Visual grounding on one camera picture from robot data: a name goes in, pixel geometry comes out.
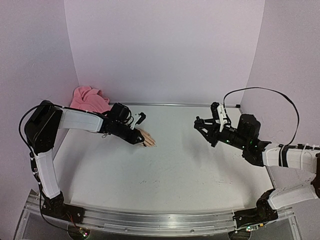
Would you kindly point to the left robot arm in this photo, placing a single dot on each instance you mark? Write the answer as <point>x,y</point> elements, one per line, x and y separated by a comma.
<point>40,131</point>

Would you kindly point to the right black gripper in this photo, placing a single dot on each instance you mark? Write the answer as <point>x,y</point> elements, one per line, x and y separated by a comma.
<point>215,131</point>

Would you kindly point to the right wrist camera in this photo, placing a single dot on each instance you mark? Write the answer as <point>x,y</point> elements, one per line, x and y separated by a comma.
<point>220,116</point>

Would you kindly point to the black nail polish bottle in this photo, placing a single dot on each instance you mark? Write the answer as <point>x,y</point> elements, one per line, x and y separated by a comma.
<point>198,119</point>

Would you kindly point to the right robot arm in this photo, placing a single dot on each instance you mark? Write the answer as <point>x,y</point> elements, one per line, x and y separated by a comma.
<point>262,154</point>

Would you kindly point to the pink hoodie sleeve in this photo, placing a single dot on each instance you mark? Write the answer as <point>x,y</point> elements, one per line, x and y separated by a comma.
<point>90,99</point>

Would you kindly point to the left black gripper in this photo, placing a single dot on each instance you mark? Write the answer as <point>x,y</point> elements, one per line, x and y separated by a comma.
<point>134,140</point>

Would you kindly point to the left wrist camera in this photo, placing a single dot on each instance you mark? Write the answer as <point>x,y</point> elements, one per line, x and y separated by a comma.
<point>137,119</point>

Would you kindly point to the mannequin hand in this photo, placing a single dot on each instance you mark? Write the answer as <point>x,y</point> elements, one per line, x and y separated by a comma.
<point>148,140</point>

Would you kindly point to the aluminium front rail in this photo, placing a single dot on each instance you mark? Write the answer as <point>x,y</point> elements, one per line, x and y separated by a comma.
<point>90,223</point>

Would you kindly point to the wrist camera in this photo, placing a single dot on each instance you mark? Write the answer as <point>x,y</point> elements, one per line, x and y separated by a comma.
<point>220,116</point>
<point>137,119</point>

